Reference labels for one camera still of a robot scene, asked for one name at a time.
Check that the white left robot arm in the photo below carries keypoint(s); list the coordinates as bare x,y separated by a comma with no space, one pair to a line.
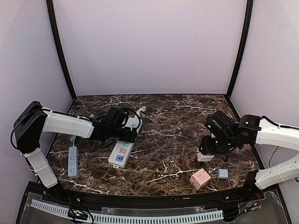
36,121

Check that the black frame post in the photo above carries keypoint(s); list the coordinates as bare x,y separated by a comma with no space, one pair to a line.
59,48
241,49

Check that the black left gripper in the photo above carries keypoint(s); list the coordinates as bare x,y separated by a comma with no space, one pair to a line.
130,135

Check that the left black frame post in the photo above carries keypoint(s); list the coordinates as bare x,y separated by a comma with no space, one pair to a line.
59,48

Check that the large pink cube adapter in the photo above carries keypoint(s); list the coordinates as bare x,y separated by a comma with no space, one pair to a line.
199,179

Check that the right black frame post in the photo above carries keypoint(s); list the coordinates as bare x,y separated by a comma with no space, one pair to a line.
241,49

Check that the blue small power strip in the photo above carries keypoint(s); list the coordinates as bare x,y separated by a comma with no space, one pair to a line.
73,162

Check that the black front table rail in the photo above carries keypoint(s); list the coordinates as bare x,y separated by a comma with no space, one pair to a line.
208,200

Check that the white multicolour power strip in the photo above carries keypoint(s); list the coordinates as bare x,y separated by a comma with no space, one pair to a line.
122,150

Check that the white slotted cable duct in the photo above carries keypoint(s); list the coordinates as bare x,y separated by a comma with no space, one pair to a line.
98,218

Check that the white cube socket adapter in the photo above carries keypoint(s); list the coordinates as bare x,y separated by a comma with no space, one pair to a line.
204,158

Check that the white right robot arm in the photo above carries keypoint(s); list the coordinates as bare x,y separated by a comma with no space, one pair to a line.
255,130

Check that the small blue cube adapter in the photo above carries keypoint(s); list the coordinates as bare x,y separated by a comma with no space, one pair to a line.
222,174

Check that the small circuit board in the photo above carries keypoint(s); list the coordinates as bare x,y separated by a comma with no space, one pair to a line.
77,215

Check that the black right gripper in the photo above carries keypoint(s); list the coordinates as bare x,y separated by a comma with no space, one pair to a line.
210,148

